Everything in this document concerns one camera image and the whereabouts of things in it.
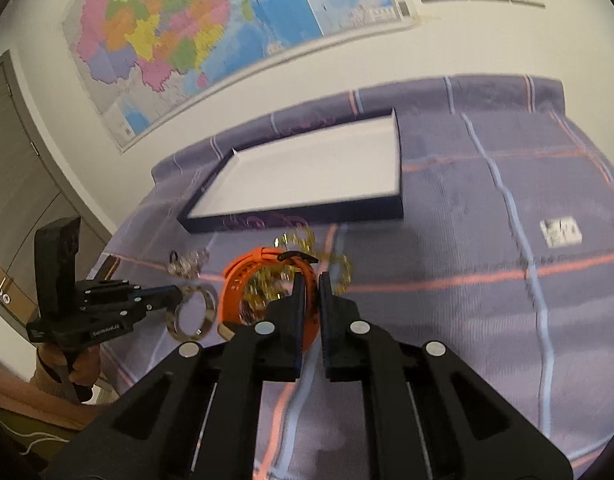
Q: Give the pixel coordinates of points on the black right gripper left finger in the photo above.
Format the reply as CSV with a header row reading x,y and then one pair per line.
x,y
270,350

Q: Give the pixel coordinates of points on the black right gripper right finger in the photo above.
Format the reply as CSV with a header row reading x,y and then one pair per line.
x,y
354,349

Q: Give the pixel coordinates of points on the orange smart watch band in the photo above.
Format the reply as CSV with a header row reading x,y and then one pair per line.
x,y
257,278

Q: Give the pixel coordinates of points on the orange sleeved left forearm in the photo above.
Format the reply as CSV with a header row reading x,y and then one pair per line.
x,y
25,399

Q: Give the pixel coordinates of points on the left hand on gripper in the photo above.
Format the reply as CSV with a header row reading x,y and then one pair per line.
x,y
71,381

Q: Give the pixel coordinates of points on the grey brown wooden door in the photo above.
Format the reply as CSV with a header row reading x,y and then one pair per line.
x,y
33,192

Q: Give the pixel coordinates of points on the black tray white lining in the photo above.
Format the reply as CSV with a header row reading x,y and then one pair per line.
x,y
350,172

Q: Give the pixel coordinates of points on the purple plaid bed sheet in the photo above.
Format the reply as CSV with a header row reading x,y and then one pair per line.
x,y
485,159

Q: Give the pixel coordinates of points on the white label tag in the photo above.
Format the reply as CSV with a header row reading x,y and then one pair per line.
x,y
561,232

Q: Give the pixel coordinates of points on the silver door handle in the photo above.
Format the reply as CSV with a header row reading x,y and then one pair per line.
x,y
4,296

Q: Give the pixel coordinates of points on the colourful wall map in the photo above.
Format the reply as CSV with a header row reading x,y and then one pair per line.
x,y
143,61

